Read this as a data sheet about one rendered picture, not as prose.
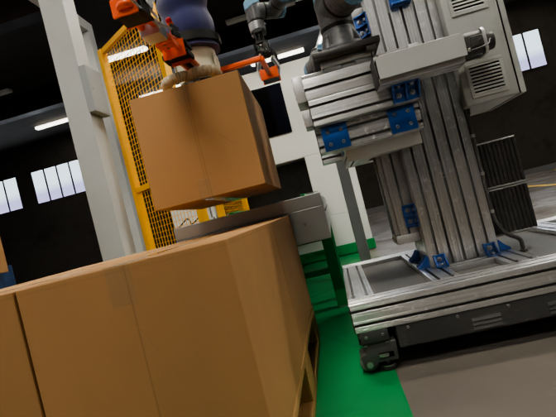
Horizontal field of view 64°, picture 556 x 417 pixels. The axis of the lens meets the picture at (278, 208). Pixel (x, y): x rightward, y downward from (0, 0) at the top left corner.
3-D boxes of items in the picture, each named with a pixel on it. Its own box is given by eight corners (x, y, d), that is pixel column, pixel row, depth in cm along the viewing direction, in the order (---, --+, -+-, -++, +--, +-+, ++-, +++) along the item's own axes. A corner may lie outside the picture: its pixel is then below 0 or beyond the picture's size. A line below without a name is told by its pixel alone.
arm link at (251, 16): (261, -5, 204) (244, -4, 201) (268, 17, 204) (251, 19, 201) (256, 3, 212) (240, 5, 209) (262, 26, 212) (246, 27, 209)
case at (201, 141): (201, 209, 215) (181, 129, 215) (281, 189, 211) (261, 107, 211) (155, 211, 155) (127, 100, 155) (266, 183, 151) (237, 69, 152)
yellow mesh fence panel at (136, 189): (158, 319, 338) (91, 53, 341) (169, 315, 346) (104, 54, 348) (227, 318, 277) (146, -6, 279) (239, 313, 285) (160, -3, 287)
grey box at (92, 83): (104, 117, 300) (93, 74, 300) (112, 116, 299) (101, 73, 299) (88, 112, 280) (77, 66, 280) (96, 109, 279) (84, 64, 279)
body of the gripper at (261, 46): (255, 56, 202) (248, 31, 202) (258, 62, 211) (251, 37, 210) (271, 51, 201) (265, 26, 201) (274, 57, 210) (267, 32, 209)
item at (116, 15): (127, 31, 128) (123, 13, 128) (150, 22, 127) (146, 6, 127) (112, 18, 119) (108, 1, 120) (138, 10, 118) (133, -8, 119)
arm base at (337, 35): (363, 55, 161) (357, 29, 161) (366, 40, 146) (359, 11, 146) (323, 67, 163) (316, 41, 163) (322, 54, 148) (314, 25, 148)
